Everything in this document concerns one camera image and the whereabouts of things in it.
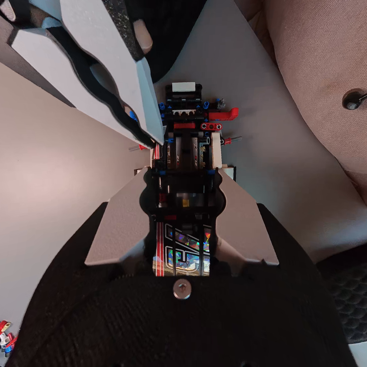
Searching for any person's right hand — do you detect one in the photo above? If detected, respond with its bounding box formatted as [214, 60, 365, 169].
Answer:
[133, 18, 153, 55]

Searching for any black mesh armrest pad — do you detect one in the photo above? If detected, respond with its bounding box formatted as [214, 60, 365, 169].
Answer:
[317, 252, 367, 344]

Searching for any white armrest base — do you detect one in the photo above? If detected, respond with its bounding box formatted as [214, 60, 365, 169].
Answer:
[348, 342, 367, 367]

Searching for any pile of mixed brick pieces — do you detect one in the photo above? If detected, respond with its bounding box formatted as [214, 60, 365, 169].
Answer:
[0, 320, 18, 354]

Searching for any toy brick race car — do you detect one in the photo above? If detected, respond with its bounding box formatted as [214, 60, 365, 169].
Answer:
[128, 82, 243, 277]

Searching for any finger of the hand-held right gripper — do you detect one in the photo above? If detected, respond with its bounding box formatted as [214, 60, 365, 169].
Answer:
[11, 28, 155, 149]
[59, 0, 165, 147]

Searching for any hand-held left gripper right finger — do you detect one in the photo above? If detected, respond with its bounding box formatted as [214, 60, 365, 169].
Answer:
[210, 168, 280, 277]

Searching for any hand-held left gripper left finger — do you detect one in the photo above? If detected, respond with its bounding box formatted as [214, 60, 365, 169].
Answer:
[84, 166, 158, 276]

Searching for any beige cushioned chair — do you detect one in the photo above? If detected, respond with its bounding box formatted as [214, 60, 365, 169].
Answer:
[234, 0, 367, 202]

